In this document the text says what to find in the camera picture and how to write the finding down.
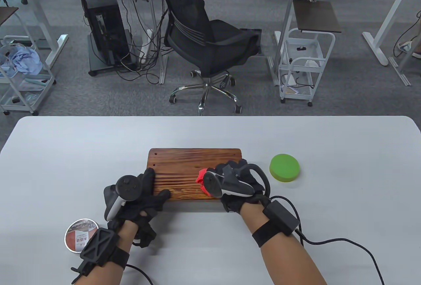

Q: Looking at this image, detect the person's left hand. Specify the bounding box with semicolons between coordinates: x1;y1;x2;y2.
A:
106;167;171;249

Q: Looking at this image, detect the person's right hand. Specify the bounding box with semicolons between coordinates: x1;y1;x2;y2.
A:
206;159;265;214

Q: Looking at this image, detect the red cloth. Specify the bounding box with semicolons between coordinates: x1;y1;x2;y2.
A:
196;168;214;195

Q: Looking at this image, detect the brown wooden stool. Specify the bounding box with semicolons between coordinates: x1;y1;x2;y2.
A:
146;148;244;202

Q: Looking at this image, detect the round silver wood wax tin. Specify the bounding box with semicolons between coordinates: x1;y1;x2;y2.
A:
64;218;100;253

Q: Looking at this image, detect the person's left forearm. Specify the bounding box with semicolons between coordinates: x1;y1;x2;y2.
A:
82;223;139;285

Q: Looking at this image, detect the black and white controller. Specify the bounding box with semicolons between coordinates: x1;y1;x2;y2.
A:
203;163;271;200
104;175;142;221

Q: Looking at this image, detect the green round sponge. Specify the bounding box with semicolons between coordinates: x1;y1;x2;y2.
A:
269;154;300;183

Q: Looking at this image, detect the grey rolling computer stand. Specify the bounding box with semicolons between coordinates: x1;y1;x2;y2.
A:
70;0;136;77

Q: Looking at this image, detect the white power strip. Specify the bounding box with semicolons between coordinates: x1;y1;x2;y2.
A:
137;29;154;59

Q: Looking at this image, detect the black computer tower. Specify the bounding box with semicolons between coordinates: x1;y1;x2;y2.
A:
85;2;131;67

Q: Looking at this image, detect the black mesh office chair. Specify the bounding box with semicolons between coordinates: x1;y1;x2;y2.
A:
151;0;261;114

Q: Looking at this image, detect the black floor box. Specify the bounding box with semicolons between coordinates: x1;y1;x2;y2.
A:
240;28;263;56

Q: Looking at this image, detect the light blue cloth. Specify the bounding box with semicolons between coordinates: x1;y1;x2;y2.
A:
0;46;43;78

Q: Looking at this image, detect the dark brown board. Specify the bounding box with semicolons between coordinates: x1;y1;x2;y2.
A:
292;0;342;34

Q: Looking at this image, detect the dark brown side table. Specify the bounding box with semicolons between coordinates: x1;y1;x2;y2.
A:
0;7;19;27

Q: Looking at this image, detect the black wrist strap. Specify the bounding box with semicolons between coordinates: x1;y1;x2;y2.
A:
252;221;280;248
105;247;130;270

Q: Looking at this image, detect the black box wrist camera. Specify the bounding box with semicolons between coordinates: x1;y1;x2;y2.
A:
262;200;300;235

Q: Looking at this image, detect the black lattice wrist mount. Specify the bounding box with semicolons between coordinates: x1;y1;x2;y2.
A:
71;228;120;284

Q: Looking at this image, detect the black cable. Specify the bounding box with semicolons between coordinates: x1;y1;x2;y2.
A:
125;264;153;285
270;196;385;285

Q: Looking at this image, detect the tangle of black floor cables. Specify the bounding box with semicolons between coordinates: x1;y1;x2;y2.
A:
113;0;173;85

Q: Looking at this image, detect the white wire rolling cart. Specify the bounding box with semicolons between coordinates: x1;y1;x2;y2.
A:
0;35;57;116

